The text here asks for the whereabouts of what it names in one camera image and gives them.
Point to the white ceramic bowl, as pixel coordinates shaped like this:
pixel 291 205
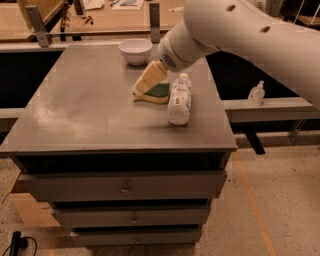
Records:
pixel 136 51

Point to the green and yellow sponge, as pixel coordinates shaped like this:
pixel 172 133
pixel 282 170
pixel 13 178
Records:
pixel 158 94

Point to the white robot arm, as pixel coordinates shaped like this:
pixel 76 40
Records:
pixel 287 52

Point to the grey drawer cabinet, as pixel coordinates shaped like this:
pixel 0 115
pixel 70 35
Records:
pixel 83 119

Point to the top grey drawer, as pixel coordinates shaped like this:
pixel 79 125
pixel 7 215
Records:
pixel 104 186

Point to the metal railing post middle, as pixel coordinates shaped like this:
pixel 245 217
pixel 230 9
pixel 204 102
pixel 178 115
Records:
pixel 154 15

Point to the metal railing post left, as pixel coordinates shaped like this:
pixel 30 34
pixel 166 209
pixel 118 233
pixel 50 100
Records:
pixel 43 38

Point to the metal railing post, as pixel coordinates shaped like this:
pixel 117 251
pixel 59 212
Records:
pixel 154 15
pixel 43 38

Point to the plastic water bottle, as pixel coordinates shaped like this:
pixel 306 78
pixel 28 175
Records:
pixel 179 106

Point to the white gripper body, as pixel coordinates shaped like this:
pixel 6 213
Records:
pixel 167 55

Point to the middle grey drawer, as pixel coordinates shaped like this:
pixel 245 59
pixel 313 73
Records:
pixel 130 217

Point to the grey drawer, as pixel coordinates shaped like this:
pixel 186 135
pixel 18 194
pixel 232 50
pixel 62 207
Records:
pixel 104 186
pixel 137 237
pixel 130 217

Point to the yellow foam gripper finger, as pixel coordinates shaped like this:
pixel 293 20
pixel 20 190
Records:
pixel 153 74

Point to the white paper sheet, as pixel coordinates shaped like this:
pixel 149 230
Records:
pixel 128 5

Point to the bottom grey drawer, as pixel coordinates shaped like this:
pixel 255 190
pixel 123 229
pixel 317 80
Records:
pixel 137 237

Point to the clear hand sanitizer bottle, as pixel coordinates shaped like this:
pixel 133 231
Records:
pixel 256 95

